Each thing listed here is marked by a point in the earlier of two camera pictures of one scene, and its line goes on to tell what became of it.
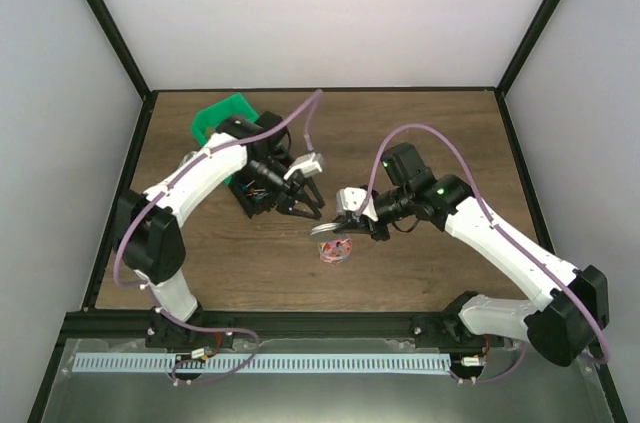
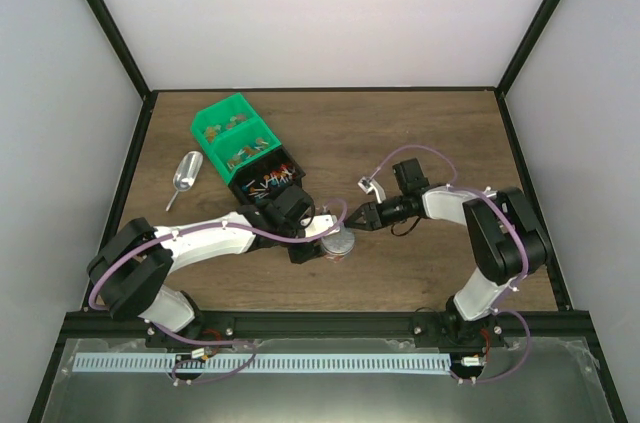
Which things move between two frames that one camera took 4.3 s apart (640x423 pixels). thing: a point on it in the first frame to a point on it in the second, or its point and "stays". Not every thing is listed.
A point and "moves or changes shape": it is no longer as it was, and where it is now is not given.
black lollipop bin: x=256 y=194 stays
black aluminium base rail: x=218 y=330 stays
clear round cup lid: x=324 y=227 moves or changes shape
